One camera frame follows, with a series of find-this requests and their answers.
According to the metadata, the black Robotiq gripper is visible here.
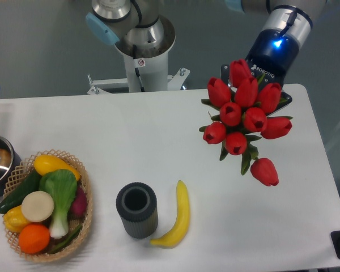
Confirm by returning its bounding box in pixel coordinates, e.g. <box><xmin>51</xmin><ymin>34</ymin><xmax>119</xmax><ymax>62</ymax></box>
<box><xmin>220</xmin><ymin>28</ymin><xmax>303</xmax><ymax>117</ymax></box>

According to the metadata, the red tulip bouquet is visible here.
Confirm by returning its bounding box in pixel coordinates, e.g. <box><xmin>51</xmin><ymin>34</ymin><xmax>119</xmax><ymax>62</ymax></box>
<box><xmin>199</xmin><ymin>59</ymin><xmax>292</xmax><ymax>186</ymax></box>

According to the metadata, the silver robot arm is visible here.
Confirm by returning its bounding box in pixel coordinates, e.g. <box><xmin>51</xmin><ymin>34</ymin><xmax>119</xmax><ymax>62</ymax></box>
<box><xmin>86</xmin><ymin>1</ymin><xmax>326</xmax><ymax>94</ymax></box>

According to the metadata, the dark grey ribbed vase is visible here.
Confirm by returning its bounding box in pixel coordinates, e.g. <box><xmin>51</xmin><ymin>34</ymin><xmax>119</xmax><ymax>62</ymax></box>
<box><xmin>116</xmin><ymin>182</ymin><xmax>158</xmax><ymax>239</ymax></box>

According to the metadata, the yellow banana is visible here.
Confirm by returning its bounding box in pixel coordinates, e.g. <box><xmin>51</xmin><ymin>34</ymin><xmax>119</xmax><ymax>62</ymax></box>
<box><xmin>150</xmin><ymin>180</ymin><xmax>191</xmax><ymax>249</ymax></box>

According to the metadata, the purple sweet potato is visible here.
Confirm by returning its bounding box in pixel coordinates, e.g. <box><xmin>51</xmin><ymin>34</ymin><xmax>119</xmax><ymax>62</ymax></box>
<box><xmin>70</xmin><ymin>186</ymin><xmax>87</xmax><ymax>216</ymax></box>

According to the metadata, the green bok choy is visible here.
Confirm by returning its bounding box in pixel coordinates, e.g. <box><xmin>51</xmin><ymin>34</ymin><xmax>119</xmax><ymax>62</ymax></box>
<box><xmin>39</xmin><ymin>169</ymin><xmax>77</xmax><ymax>239</ymax></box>

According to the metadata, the yellow squash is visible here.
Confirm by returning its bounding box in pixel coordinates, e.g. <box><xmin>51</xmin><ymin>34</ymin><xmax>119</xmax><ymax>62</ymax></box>
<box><xmin>33</xmin><ymin>155</ymin><xmax>80</xmax><ymax>181</ymax></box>

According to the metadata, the green bean pod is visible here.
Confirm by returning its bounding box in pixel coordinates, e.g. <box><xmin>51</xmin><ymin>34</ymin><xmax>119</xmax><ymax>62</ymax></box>
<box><xmin>47</xmin><ymin>225</ymin><xmax>82</xmax><ymax>254</ymax></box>

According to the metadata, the woven wicker basket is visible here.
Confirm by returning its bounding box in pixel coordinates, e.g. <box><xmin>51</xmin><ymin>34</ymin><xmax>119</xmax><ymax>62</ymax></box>
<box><xmin>3</xmin><ymin>149</ymin><xmax>93</xmax><ymax>262</ymax></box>

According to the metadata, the dark green cucumber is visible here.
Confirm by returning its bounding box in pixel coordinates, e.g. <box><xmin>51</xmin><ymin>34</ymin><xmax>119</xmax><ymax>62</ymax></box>
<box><xmin>0</xmin><ymin>170</ymin><xmax>41</xmax><ymax>214</ymax></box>

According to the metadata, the white round radish slice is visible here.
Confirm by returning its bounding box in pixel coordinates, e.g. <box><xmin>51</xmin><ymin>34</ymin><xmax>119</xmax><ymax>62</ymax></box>
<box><xmin>21</xmin><ymin>191</ymin><xmax>54</xmax><ymax>223</ymax></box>

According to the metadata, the orange fruit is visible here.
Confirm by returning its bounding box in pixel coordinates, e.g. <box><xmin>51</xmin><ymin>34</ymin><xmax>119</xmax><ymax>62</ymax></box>
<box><xmin>19</xmin><ymin>224</ymin><xmax>50</xmax><ymax>254</ymax></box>

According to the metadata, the yellow bell pepper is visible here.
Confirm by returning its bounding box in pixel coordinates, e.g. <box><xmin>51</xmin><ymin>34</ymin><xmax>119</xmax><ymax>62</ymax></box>
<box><xmin>3</xmin><ymin>205</ymin><xmax>31</xmax><ymax>233</ymax></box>

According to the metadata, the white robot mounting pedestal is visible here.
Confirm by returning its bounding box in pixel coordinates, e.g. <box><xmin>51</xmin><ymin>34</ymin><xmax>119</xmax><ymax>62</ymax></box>
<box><xmin>87</xmin><ymin>42</ymin><xmax>191</xmax><ymax>96</ymax></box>

